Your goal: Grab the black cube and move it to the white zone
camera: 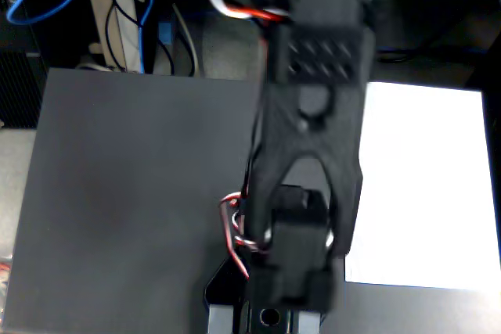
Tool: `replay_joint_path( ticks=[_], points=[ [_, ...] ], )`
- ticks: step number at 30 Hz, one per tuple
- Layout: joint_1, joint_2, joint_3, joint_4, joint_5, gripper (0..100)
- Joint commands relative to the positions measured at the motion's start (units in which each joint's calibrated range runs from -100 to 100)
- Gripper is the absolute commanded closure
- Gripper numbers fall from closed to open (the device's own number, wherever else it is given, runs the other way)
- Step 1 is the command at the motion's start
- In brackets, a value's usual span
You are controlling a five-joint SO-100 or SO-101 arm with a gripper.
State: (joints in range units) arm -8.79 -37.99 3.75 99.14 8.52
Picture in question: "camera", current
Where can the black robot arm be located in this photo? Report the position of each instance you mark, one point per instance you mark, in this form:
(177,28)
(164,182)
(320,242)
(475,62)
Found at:
(309,134)

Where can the dark grey work board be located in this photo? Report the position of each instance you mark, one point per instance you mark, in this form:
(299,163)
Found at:
(117,193)

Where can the small blue box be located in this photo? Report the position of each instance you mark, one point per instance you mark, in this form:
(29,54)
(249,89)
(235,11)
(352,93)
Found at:
(165,33)

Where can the white paper sheet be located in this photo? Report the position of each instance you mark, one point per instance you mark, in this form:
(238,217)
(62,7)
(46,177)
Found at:
(430,185)

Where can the beige desk leg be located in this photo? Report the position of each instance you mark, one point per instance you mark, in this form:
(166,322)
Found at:
(96,17)

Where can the black vented computer case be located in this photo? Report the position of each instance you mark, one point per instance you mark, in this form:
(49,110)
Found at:
(19,91)

